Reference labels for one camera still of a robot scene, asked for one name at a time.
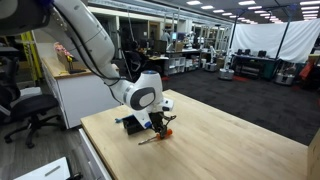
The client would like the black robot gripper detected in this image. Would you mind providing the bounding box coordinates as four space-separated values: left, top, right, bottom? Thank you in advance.
149 112 176 139

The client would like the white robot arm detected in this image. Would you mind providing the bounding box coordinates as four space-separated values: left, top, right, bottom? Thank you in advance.
0 0 174 139

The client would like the black plastic tray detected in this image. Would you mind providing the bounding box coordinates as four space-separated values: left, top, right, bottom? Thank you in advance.
122 115 144 135

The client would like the white drawer cabinet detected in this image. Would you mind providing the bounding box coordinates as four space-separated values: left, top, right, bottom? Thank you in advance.
79 129 112 180

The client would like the white side counter cabinet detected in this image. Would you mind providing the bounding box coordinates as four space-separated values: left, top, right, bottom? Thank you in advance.
41 57 120 129

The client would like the black office chair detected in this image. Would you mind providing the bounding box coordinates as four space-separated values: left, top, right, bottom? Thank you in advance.
0 59 65 149

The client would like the cardboard box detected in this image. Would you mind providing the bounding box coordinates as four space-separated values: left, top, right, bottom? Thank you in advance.
307 129 320 180

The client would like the white backdrop curtain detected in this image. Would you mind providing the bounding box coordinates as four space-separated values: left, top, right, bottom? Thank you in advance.
231 19 320 63

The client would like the blue cable tie in tray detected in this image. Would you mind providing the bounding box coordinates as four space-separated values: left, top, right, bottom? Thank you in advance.
115 117 128 123

